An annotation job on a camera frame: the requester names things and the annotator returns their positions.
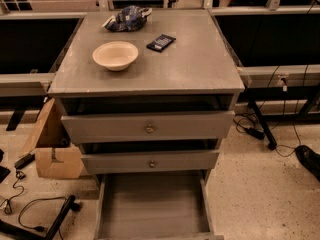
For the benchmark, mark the grey bottom drawer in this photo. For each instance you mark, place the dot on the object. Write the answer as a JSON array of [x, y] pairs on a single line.
[[154, 206]]

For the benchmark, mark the grey drawer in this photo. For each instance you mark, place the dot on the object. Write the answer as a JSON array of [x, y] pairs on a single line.
[[147, 126], [154, 206], [149, 161]]

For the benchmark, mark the grey drawer cabinet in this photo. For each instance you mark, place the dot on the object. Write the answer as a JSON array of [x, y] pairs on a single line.
[[193, 74]]

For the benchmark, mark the grey top drawer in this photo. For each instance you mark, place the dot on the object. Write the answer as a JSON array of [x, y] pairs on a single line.
[[147, 126]]

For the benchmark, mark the grey middle drawer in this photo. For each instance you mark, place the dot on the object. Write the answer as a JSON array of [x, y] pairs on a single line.
[[149, 161]]

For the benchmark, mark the white bowl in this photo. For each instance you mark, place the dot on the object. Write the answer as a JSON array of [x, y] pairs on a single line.
[[116, 55]]

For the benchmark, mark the blue crumpled chip bag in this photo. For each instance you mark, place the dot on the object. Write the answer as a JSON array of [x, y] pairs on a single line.
[[129, 19]]

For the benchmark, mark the cardboard box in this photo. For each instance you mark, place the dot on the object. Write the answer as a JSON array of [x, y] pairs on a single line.
[[55, 155]]

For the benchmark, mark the black table leg right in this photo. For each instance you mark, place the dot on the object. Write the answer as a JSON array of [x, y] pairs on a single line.
[[272, 142]]

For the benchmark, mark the black stand leg left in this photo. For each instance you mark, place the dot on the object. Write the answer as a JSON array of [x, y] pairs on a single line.
[[17, 233]]

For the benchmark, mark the black shoe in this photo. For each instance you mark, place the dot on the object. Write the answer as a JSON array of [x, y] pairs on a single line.
[[309, 159]]

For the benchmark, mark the black power adapter with cable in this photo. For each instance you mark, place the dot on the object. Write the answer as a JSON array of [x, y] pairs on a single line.
[[246, 123]]

